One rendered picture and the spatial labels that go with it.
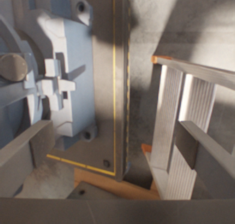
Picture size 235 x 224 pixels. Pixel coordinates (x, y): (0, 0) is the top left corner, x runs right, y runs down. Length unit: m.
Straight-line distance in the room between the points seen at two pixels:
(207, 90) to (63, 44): 0.42
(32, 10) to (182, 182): 0.71
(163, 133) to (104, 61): 0.41
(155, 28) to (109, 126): 0.55
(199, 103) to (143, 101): 0.50
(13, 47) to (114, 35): 0.32
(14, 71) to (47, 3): 0.30
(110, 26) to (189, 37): 0.43
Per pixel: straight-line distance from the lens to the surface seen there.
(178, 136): 0.17
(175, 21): 0.93
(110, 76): 0.62
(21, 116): 0.49
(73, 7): 0.68
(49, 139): 0.17
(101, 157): 0.76
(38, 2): 0.65
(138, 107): 0.98
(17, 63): 0.39
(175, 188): 0.65
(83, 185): 1.18
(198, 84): 0.50
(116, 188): 1.10
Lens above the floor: 0.91
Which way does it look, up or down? 63 degrees down
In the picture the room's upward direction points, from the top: 124 degrees counter-clockwise
